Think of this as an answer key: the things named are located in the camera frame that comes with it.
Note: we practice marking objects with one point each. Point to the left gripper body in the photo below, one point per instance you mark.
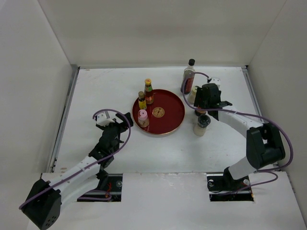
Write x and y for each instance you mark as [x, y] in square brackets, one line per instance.
[119, 128]

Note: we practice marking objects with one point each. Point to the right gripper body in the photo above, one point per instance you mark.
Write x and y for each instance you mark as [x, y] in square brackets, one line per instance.
[203, 102]

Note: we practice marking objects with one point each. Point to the cream cap shaker bottle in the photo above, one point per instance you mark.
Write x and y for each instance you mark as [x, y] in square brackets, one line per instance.
[192, 95]

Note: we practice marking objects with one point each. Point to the pink cap shaker bottle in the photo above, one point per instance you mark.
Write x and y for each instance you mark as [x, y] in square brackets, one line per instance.
[143, 119]

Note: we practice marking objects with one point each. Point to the red cap sauce jar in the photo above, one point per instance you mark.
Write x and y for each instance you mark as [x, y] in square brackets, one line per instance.
[198, 112]

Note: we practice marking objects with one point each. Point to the yellow label oil bottle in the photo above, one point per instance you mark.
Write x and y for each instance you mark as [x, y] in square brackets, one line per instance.
[142, 101]

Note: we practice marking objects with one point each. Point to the clear cap pepper grinder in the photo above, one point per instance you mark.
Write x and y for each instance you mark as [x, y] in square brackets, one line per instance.
[202, 123]

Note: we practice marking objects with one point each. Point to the yellow cap red sauce bottle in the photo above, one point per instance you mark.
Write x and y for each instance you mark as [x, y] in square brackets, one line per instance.
[148, 91]

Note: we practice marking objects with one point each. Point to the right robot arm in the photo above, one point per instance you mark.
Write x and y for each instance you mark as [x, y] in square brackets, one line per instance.
[264, 144]

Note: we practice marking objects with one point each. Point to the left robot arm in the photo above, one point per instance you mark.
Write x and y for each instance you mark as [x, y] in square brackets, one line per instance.
[46, 199]

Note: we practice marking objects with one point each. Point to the dark soy sauce bottle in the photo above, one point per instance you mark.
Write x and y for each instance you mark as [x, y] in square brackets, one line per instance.
[188, 77]

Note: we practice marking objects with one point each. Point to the red round tray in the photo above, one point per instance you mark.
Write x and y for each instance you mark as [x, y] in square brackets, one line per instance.
[165, 114]

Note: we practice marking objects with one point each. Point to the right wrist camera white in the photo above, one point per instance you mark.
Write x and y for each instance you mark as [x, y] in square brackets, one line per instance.
[216, 81]

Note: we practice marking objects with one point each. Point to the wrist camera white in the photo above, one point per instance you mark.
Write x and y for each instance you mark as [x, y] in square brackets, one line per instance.
[103, 120]
[216, 81]

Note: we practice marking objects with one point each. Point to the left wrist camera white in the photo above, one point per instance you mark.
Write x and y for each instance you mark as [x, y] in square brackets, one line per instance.
[103, 120]

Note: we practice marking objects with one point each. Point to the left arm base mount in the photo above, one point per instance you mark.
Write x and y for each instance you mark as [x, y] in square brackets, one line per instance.
[109, 189]

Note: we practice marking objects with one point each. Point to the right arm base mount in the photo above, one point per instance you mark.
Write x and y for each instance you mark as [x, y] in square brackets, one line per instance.
[223, 188]

